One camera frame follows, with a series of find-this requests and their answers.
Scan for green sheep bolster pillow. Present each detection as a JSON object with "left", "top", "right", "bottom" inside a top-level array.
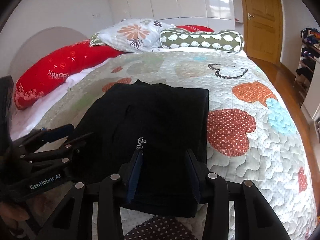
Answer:
[{"left": 159, "top": 28, "right": 245, "bottom": 53}]

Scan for floral white pillow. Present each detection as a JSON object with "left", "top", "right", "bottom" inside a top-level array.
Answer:
[{"left": 90, "top": 18, "right": 176, "bottom": 53}]

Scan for clothes shoe rack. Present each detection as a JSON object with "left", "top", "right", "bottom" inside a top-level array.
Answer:
[{"left": 294, "top": 28, "right": 319, "bottom": 103}]

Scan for patchwork heart quilt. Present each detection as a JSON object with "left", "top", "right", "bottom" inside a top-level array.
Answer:
[{"left": 38, "top": 51, "right": 316, "bottom": 239}]

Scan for person left hand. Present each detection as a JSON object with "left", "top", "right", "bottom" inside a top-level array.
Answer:
[{"left": 1, "top": 202, "right": 29, "bottom": 239}]

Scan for white curved headboard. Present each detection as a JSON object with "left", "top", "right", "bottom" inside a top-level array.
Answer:
[{"left": 9, "top": 27, "right": 87, "bottom": 82}]

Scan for red long pillow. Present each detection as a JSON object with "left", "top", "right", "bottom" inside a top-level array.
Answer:
[{"left": 14, "top": 24, "right": 216, "bottom": 111}]

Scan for wooden door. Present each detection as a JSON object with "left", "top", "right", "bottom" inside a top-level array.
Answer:
[{"left": 242, "top": 0, "right": 283, "bottom": 65}]

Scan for black pants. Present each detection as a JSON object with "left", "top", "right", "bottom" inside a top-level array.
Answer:
[{"left": 68, "top": 81, "right": 209, "bottom": 218}]

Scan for white glossy wardrobe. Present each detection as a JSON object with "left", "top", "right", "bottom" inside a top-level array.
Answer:
[{"left": 108, "top": 0, "right": 244, "bottom": 30}]

